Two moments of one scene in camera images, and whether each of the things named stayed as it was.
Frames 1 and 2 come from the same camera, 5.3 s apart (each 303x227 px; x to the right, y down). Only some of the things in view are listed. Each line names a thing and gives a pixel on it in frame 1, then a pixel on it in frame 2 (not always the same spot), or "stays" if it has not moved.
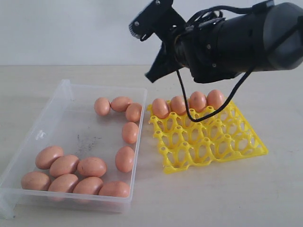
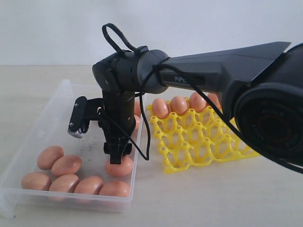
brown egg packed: [160, 108] stays
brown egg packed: [198, 101] stays
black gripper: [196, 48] to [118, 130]
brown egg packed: [215, 99] stays
